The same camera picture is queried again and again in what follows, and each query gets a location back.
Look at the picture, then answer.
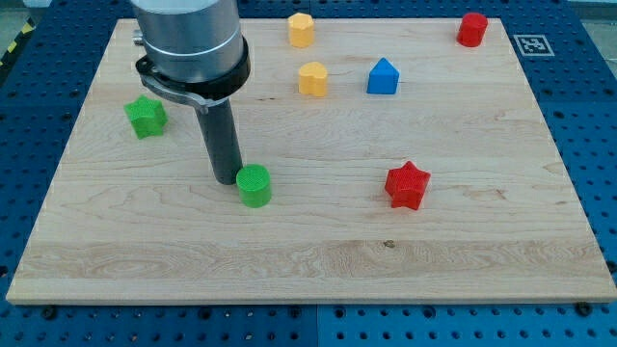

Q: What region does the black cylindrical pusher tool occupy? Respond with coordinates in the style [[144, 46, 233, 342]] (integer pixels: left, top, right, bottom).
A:
[[197, 99, 243, 185]]

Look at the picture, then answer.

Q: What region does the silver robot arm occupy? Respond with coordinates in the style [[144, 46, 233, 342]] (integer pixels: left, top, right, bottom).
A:
[[130, 0, 251, 185]]

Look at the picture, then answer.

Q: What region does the yellow heart block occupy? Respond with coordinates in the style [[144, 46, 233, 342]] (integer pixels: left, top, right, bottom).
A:
[[298, 62, 328, 97]]

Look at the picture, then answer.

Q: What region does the blue triangle block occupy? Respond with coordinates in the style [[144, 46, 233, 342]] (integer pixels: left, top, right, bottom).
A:
[[366, 58, 400, 94]]

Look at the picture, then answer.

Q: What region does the green cylinder block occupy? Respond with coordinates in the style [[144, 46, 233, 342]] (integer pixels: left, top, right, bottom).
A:
[[236, 164, 272, 208]]

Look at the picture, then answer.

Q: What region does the green star block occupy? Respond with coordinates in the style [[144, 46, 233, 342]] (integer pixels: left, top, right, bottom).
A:
[[123, 94, 168, 140]]

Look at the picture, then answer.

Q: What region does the yellow hexagon block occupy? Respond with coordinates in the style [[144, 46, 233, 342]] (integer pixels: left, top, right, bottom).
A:
[[287, 13, 314, 48]]

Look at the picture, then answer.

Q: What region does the wooden board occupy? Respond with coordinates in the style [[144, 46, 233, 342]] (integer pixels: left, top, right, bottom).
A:
[[7, 18, 616, 306]]

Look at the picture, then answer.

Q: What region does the red star block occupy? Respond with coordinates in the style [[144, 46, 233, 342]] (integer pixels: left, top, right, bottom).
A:
[[385, 161, 431, 210]]

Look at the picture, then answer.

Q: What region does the black yellow hazard tape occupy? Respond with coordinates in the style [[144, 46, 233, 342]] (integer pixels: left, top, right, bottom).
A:
[[1, 17, 36, 68]]

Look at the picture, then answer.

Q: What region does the red cylinder block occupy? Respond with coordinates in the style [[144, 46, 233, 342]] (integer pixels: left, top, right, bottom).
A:
[[456, 13, 489, 47]]

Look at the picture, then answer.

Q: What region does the white fiducial marker tag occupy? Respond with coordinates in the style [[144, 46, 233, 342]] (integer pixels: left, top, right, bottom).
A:
[[514, 34, 554, 57]]

